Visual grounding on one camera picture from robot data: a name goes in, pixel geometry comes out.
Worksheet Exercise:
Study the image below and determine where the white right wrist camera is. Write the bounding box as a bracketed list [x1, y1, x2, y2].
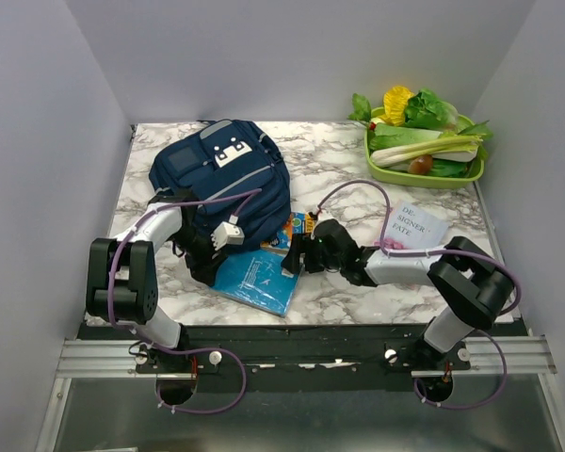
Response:
[303, 209, 322, 234]

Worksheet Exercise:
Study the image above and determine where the brown toy mushroom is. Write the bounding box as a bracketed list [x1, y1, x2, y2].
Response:
[407, 154, 434, 175]

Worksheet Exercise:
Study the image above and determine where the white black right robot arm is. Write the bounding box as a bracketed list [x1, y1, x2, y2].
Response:
[281, 219, 517, 369]

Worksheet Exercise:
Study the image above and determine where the green vegetable tray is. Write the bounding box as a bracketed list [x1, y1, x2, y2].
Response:
[364, 101, 492, 188]

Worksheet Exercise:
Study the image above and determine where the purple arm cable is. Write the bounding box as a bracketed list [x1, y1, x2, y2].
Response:
[310, 179, 525, 411]
[105, 187, 264, 416]

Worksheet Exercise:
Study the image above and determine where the blue thin notebook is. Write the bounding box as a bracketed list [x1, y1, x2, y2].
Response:
[212, 250, 299, 317]

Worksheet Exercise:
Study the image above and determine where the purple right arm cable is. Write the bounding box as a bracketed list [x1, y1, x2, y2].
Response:
[310, 179, 525, 411]

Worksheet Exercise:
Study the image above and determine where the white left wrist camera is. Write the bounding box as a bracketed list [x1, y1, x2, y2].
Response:
[211, 215, 245, 250]

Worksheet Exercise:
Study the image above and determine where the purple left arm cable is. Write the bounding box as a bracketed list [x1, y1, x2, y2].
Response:
[105, 187, 264, 416]

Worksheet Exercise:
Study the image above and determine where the toy celery stalk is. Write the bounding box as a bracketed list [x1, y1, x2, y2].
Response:
[370, 135, 483, 168]

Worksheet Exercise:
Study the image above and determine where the yellow toy flower vegetable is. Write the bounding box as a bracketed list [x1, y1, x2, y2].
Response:
[382, 86, 414, 126]

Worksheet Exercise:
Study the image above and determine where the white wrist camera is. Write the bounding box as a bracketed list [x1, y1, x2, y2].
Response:
[303, 209, 322, 234]
[211, 215, 245, 250]

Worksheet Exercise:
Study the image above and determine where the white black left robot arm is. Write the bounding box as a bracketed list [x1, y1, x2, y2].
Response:
[86, 189, 226, 372]

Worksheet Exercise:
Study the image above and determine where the white flower cover book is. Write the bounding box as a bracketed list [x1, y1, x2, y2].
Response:
[377, 201, 449, 250]

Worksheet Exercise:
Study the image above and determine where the green toy lettuce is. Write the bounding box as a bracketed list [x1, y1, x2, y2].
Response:
[404, 89, 459, 131]

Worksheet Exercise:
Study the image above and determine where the navy blue student backpack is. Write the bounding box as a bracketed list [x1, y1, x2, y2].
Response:
[149, 120, 291, 253]

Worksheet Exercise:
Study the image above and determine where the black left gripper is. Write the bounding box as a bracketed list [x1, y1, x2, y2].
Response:
[169, 227, 228, 287]

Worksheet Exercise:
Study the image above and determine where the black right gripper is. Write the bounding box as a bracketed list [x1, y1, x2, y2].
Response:
[281, 231, 344, 272]

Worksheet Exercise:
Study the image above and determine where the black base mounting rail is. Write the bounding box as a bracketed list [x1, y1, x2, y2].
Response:
[131, 322, 528, 395]

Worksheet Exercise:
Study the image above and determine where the yellow orange paperback book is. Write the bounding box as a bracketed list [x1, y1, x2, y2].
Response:
[261, 212, 306, 254]

